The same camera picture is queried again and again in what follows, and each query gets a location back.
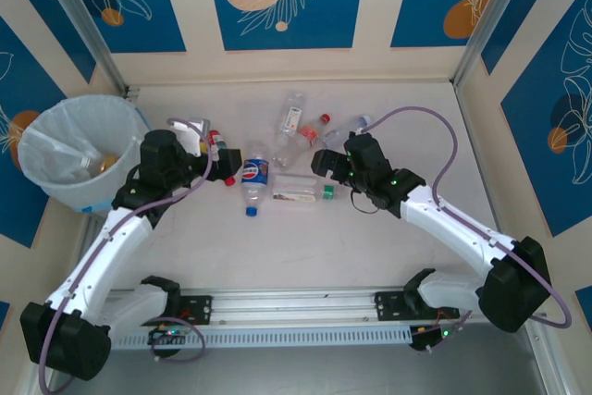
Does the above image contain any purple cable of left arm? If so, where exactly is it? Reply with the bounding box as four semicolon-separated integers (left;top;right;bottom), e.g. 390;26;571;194
38;117;215;394

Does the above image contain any white bin with plastic liner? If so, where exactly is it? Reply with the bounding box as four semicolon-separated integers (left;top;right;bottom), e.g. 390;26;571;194
17;93;152;215

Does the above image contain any black controller board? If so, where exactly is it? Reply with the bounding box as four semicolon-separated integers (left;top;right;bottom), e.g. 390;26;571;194
409;326;457;352
146;326;193;349

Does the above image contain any aluminium frame post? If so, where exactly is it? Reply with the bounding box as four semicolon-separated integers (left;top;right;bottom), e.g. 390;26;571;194
31;0;130;96
451;0;540;89

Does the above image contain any thin black wire loop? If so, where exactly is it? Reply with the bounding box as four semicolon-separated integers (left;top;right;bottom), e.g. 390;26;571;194
350;189;379;216

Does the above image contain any bluish clear water bottle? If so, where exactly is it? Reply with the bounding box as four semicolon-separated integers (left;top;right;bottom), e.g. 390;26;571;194
322;114;373;151

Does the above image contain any clear bottle blue Pepsi label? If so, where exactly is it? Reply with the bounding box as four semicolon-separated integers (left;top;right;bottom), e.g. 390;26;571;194
240;140;270;218

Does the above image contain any clear bottle red white label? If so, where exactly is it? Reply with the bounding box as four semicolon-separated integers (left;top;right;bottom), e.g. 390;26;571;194
206;129;236;188

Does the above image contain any grey metal panel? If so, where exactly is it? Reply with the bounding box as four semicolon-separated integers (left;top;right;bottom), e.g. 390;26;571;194
43;348;549;395

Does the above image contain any grey slotted cable duct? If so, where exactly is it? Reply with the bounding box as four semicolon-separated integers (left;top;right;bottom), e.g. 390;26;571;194
110;325;413;352

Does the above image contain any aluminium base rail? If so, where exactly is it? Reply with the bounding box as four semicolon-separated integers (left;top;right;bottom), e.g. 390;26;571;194
105;286;549;331

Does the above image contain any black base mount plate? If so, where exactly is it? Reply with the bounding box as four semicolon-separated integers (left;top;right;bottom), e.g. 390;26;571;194
373;290;462;322
178;295;214;327

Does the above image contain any clear bottle red cap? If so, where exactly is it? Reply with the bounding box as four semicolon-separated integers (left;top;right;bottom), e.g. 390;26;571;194
271;112;332;169

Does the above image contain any amber tea bottle red label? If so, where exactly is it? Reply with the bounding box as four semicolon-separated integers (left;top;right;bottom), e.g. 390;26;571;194
80;153;119;179

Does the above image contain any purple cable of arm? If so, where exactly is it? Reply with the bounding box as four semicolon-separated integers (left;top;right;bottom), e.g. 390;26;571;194
360;105;573;354
38;117;215;394

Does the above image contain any clear bottle white orange label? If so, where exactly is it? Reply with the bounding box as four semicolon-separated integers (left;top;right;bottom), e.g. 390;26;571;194
276;91;307;146

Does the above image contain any clear bottle green cap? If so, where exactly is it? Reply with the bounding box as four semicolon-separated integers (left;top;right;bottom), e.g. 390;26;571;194
270;174;338;204

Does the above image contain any aluminium side rail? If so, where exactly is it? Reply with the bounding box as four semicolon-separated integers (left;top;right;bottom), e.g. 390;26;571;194
452;83;523;286

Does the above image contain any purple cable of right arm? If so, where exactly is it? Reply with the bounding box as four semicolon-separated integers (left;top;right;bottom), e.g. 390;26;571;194
360;105;573;354

